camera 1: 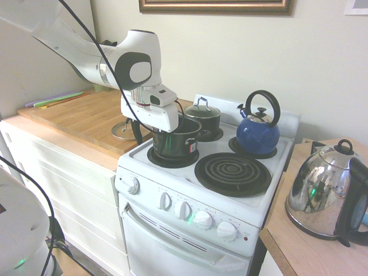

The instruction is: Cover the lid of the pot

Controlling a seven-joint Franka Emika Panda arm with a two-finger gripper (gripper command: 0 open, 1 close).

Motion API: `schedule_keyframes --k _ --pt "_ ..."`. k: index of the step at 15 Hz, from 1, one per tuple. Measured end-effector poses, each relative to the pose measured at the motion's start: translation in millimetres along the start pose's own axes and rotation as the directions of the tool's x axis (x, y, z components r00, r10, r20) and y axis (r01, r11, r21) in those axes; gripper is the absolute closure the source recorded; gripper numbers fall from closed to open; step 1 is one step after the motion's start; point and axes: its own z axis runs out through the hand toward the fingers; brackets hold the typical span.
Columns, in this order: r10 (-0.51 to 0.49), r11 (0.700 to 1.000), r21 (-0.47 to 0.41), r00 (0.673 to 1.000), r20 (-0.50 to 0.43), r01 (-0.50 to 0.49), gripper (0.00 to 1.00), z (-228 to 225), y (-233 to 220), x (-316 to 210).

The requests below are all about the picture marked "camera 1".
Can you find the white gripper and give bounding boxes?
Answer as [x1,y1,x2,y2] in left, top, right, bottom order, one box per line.
[120,97,180,145]

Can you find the glass pot lid steel rim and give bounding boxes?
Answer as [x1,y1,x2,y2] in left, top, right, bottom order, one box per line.
[111,120,139,142]

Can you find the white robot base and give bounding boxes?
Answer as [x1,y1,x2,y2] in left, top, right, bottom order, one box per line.
[0,166,63,276]

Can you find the small black pot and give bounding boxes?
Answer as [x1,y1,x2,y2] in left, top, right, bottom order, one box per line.
[198,112,223,142]

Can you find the small black coil burner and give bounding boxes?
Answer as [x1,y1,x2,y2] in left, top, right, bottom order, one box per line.
[147,145,200,169]
[197,127,225,143]
[228,135,278,160]

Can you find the white stove knob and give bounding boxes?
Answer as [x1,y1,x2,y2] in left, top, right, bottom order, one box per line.
[192,210,214,229]
[173,201,192,220]
[216,221,239,240]
[125,176,141,196]
[157,191,173,210]

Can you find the large wooden cutting board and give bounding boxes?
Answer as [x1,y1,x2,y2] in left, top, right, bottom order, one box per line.
[17,87,194,155]

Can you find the orange knife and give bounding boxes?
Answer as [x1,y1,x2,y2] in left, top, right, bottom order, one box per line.
[45,92,91,109]

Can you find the large black coil burner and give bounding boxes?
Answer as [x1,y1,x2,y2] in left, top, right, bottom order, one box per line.
[194,152,273,198]

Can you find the green knife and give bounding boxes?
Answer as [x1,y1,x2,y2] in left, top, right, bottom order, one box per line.
[33,94,85,109]

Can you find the white kitchen cabinet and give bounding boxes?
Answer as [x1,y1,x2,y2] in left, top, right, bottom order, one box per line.
[0,118,131,275]

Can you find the blue whistling kettle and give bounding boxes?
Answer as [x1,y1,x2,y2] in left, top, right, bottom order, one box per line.
[236,89,281,155]

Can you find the white electric stove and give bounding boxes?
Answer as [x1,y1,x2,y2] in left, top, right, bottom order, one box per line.
[114,94,301,276]

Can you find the steel electric kettle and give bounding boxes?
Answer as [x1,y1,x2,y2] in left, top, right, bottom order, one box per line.
[284,139,368,248]

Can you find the white framed paper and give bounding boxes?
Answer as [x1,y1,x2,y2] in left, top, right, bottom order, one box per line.
[343,0,368,16]

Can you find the black pot with steel handles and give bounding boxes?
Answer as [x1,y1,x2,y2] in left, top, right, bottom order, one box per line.
[152,116,212,159]

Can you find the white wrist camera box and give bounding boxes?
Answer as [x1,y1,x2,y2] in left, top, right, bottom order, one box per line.
[142,86,178,107]

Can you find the white oven door handle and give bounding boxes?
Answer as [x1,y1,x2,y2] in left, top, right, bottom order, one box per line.
[120,202,251,266]

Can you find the black floor cables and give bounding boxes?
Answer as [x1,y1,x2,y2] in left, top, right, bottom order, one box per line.
[47,215,97,276]

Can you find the gold picture frame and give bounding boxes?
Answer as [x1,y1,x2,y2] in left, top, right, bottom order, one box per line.
[138,0,297,16]

